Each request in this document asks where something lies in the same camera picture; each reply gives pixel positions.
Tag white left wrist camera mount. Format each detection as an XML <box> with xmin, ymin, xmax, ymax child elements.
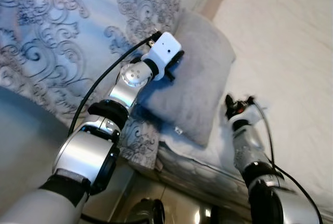
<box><xmin>143</xmin><ymin>32</ymin><xmax>183</xmax><ymax>76</ymax></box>

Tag grey pillow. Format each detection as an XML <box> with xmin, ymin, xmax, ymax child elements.
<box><xmin>136</xmin><ymin>9</ymin><xmax>236</xmax><ymax>148</ymax></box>

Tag white quilted bed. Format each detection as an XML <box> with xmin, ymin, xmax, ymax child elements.
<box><xmin>156</xmin><ymin>0</ymin><xmax>333</xmax><ymax>222</ymax></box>

